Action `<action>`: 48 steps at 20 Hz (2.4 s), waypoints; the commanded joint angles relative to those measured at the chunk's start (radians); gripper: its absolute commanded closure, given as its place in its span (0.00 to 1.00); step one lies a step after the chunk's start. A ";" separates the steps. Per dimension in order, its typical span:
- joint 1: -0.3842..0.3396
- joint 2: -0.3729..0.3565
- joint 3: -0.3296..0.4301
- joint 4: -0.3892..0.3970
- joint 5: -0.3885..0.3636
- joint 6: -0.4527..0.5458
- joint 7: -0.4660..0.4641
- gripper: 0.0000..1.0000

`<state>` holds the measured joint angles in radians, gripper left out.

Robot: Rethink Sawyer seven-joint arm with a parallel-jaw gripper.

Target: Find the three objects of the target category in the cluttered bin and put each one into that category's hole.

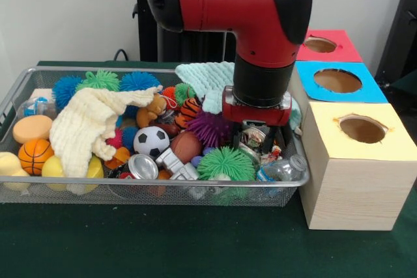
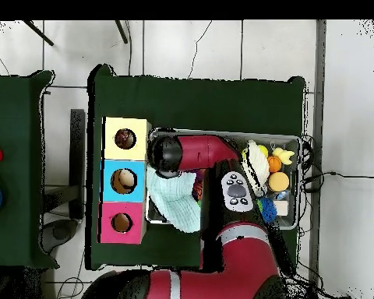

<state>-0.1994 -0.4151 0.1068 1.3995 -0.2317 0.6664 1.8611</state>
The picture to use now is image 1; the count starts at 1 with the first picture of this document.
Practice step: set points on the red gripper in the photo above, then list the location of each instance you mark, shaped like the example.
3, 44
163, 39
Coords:
257, 114

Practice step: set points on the mint green knitted cloth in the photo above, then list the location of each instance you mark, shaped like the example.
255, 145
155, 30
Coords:
205, 81

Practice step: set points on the cream knitted cloth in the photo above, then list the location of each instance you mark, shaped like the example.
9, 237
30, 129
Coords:
81, 125

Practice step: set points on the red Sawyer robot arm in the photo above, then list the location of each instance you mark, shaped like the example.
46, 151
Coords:
228, 4

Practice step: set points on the clear shallow bin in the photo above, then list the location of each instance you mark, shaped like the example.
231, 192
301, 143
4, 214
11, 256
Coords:
39, 190

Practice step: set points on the crushed plastic water bottle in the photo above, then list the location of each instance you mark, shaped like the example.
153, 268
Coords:
283, 168

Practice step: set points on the green spiky ball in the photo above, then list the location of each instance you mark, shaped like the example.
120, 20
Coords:
227, 164

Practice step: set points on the purple spiky ball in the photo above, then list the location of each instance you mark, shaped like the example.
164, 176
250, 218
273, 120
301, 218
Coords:
210, 128

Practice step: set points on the small soccer ball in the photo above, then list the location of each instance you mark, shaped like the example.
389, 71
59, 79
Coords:
152, 143

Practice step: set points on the large blue spiky ball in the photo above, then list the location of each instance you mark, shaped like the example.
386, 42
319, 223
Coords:
140, 81

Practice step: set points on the dark green table cloth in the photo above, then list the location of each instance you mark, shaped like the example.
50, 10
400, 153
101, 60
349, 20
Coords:
163, 245

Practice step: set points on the green fuzzy monster toy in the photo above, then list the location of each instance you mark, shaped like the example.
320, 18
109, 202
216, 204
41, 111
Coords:
98, 81

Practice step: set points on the plain yellow ball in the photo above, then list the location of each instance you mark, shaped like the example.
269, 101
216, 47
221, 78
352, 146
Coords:
53, 167

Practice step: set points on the small orange basketball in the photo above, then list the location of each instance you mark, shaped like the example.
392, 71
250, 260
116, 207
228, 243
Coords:
36, 156

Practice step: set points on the pale orange round sponge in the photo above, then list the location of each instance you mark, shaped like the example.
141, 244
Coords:
32, 128

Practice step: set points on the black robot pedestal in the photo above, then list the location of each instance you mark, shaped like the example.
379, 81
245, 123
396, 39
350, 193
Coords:
169, 40

